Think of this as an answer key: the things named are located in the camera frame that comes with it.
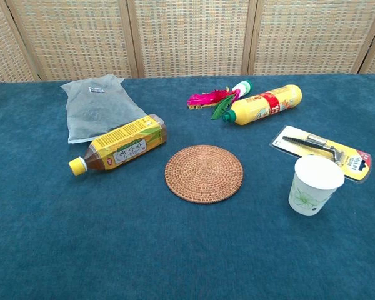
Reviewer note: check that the packaged brush tool yellow card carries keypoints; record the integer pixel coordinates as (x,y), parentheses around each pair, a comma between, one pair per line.
(328,150)

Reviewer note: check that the yellow squeeze bottle green cap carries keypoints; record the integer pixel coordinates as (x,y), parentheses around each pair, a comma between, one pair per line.
(265,104)

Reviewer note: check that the blue table cloth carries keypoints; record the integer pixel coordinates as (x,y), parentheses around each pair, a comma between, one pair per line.
(143,243)

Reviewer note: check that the woven folding screen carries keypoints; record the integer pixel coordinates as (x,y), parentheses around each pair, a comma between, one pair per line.
(187,34)

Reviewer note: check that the grey translucent plastic bag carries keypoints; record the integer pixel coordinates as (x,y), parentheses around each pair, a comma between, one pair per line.
(95,109)

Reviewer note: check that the tea bottle yellow label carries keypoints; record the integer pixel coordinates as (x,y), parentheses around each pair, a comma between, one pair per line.
(125,147)

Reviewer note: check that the colourful feather shuttlecock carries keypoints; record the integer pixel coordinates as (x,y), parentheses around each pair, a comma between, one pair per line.
(220,97)

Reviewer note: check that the round brown woven coaster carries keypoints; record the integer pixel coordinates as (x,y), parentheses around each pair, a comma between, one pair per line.
(203,173)

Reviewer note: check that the white paper cup green flower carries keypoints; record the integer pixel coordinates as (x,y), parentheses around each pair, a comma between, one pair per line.
(312,190)

